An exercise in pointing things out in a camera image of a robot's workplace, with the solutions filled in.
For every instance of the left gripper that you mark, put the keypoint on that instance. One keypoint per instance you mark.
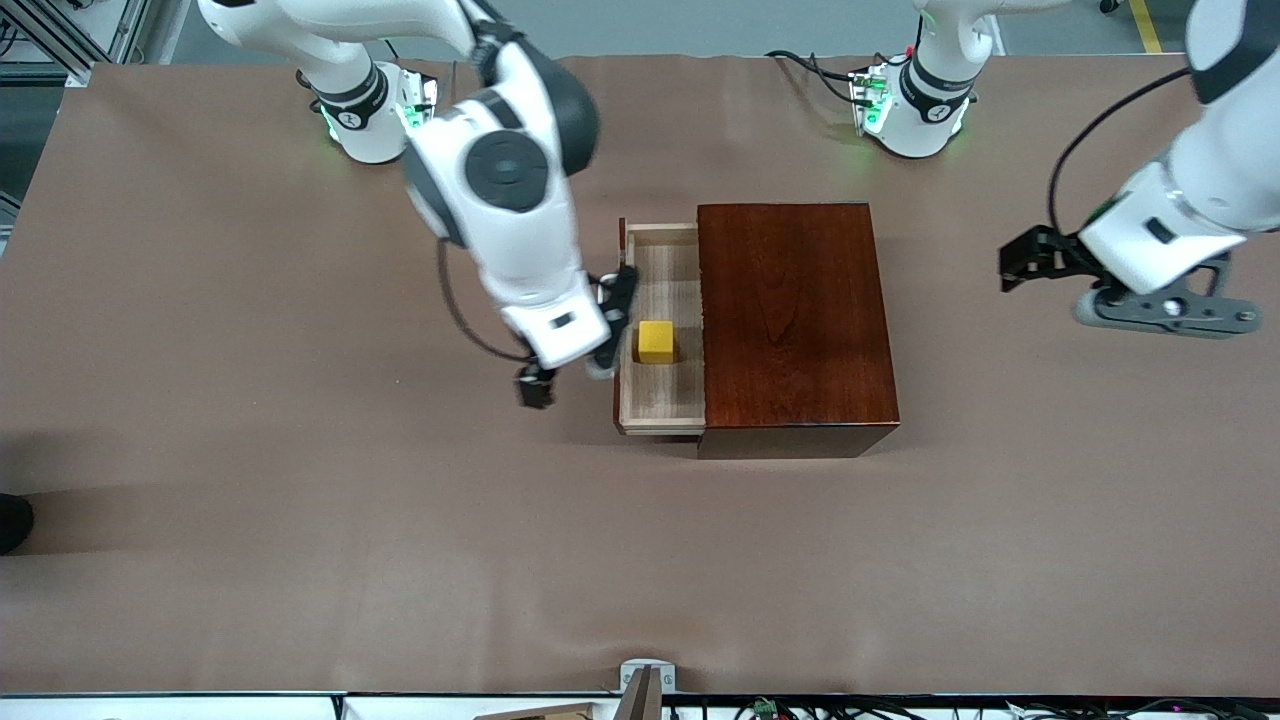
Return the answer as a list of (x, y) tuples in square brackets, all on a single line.
[(1060, 254)]

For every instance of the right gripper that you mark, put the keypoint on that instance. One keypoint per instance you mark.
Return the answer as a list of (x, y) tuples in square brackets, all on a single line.
[(534, 385)]

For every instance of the yellow cube block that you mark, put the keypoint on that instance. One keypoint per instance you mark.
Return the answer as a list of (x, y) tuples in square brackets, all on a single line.
[(656, 340)]

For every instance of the light wooden drawer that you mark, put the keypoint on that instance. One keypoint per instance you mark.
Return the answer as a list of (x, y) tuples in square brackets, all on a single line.
[(665, 395)]

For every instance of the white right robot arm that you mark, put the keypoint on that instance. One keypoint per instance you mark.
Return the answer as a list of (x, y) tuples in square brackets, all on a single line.
[(510, 170)]

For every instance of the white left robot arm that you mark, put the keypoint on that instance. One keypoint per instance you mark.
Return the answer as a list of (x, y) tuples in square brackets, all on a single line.
[(935, 100)]

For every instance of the brown table cover sheet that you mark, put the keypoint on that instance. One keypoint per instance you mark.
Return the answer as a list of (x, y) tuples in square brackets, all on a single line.
[(400, 580)]

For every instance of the dark red wooden cabinet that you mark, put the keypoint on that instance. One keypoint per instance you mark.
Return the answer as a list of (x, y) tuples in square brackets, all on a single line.
[(800, 350)]

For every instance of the brown cardboard piece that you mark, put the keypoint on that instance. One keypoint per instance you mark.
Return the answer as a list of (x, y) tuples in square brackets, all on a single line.
[(545, 713)]

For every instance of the black round object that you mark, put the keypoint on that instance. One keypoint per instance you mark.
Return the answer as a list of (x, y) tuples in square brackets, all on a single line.
[(14, 523)]

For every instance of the grey metal bracket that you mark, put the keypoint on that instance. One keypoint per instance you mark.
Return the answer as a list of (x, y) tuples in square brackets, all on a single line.
[(648, 675)]

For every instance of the aluminium frame structure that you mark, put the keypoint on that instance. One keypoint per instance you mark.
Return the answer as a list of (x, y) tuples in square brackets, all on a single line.
[(60, 35)]

